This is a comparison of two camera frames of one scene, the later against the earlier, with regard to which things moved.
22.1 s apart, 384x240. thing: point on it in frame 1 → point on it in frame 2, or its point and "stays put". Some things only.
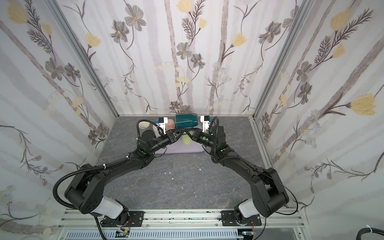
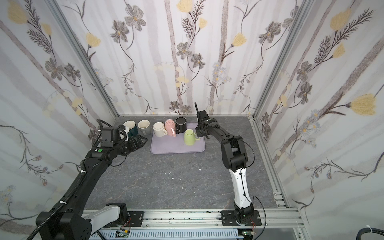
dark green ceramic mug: [184, 120] → [133, 130]
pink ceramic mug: [170, 125] stays put
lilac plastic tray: [178, 146] stays put
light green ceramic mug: [186, 139] stays put
